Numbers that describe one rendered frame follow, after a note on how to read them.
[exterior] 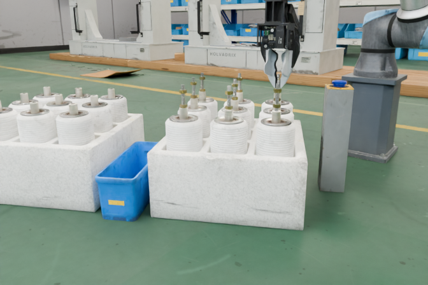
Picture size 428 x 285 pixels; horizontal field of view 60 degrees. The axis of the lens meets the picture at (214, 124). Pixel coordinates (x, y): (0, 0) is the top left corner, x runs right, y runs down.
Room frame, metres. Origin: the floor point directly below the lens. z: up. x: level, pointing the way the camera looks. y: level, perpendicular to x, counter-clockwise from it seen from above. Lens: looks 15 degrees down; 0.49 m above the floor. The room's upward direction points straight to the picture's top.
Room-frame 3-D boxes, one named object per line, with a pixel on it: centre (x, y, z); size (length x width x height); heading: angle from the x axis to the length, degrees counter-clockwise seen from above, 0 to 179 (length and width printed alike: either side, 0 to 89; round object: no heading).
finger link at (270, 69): (0.88, -0.13, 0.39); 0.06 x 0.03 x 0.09; 155
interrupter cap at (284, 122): (0.89, -0.15, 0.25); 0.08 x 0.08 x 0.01
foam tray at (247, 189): (1.03, -0.06, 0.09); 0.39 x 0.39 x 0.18; 80
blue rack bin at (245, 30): (6.69, -0.74, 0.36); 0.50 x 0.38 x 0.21; 142
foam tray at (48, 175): (1.12, 0.48, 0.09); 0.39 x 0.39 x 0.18; 80
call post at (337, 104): (1.05, -0.36, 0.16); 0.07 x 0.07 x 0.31; 80
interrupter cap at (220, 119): (0.91, -0.04, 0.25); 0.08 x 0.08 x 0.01
